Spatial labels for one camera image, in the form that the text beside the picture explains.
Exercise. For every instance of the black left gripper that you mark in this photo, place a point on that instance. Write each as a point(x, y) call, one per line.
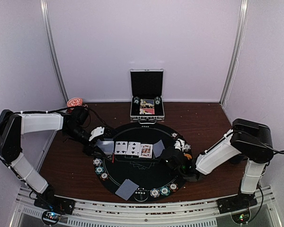
point(89, 149)

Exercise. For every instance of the orange big blind button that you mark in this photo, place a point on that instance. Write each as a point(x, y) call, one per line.
point(188, 156)

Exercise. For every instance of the blue white chips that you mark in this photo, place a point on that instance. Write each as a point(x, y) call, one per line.
point(187, 147)
point(97, 162)
point(154, 193)

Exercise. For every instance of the grey blue card deck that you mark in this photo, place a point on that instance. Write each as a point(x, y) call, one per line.
point(107, 146)

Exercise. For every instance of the orange chips seat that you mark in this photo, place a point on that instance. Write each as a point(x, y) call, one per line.
point(174, 135)
point(104, 176)
point(173, 187)

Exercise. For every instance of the green chips seat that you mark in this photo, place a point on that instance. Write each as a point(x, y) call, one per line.
point(99, 170)
point(165, 191)

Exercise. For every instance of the orange chips front seat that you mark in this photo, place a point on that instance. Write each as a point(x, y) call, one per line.
point(173, 187)

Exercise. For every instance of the face-up king card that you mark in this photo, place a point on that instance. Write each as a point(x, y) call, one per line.
point(145, 151)

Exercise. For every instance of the face-up clubs card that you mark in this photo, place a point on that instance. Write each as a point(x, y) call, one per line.
point(133, 148)
point(121, 147)

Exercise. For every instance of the green chips front seat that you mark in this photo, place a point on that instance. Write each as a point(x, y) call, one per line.
point(165, 191)

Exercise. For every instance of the blue white chips front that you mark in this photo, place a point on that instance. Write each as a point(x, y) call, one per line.
point(154, 193)

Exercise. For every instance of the clear round dealer button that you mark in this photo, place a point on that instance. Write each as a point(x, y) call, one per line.
point(141, 194)

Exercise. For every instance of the blue card front seat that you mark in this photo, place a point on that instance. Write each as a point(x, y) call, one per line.
point(126, 189)

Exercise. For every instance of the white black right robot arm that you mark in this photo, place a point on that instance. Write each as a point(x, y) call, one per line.
point(245, 139)

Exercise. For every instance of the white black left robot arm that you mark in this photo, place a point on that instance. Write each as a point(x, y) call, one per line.
point(17, 126)

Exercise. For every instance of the round black poker mat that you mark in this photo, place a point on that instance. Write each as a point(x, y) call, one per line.
point(148, 173)

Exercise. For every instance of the red white patterned bowl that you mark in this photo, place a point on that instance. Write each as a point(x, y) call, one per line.
point(74, 102)

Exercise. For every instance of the red card box in case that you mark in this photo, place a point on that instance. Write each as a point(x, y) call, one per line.
point(145, 111)

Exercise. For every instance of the right chip stack in case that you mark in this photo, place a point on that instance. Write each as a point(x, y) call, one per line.
point(157, 100)

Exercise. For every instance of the chip stack in case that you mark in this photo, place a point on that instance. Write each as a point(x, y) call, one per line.
point(157, 100)
point(136, 100)

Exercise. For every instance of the blue card box in case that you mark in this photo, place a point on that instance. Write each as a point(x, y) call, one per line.
point(147, 102)

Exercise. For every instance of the left chip stack in case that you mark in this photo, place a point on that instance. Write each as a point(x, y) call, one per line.
point(136, 100)

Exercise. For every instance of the aluminium poker case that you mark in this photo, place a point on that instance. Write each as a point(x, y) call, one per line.
point(147, 84)

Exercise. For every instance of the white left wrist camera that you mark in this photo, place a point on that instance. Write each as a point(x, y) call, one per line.
point(98, 131)

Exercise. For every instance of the aluminium front rail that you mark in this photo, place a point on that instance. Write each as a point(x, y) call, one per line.
point(201, 213)

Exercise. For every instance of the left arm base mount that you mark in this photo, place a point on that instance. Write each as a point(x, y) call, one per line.
point(47, 200)

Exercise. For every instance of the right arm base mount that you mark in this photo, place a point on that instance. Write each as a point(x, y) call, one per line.
point(237, 202)

